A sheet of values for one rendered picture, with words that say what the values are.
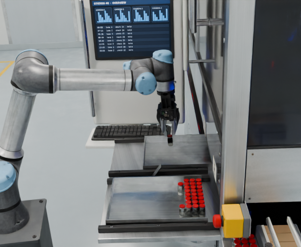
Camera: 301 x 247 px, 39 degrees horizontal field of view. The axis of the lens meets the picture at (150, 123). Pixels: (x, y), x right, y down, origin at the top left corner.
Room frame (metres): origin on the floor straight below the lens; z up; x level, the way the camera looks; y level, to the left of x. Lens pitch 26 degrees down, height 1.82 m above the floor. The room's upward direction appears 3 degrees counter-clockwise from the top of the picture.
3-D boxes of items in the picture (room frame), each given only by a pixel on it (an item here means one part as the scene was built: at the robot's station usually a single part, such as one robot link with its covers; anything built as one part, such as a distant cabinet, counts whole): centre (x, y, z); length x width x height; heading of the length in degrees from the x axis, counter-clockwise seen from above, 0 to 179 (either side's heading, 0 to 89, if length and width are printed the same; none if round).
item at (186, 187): (1.27, -0.12, 0.90); 0.18 x 0.02 x 0.05; 178
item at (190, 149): (1.61, -0.14, 0.90); 0.34 x 0.26 x 0.04; 88
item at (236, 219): (1.02, -0.23, 1.00); 0.08 x 0.07 x 0.07; 88
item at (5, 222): (1.34, 0.56, 0.84); 0.15 x 0.15 x 0.10
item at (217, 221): (1.02, -0.19, 0.99); 0.04 x 0.04 x 0.04; 88
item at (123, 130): (1.99, 0.10, 0.82); 0.40 x 0.14 x 0.02; 85
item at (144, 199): (1.27, -0.01, 0.90); 0.34 x 0.26 x 0.04; 88
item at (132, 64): (1.55, 0.03, 1.29); 0.11 x 0.11 x 0.08; 10
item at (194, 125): (2.13, -0.25, 0.73); 1.98 x 0.01 x 0.25; 178
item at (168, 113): (1.57, -0.07, 1.14); 0.09 x 0.08 x 0.12; 175
